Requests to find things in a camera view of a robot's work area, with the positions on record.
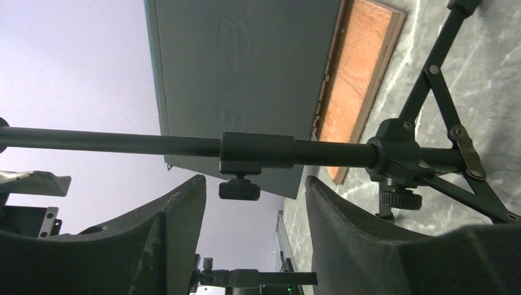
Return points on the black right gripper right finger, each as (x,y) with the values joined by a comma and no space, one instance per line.
(355,252)

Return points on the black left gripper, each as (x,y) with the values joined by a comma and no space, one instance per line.
(36,221)

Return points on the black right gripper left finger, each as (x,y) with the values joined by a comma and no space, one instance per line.
(149,250)

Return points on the black tripod mic stand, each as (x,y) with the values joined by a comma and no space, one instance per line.
(392,157)

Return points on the wooden board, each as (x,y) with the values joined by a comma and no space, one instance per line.
(365,37)

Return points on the blue black network switch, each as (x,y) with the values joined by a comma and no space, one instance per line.
(239,66)

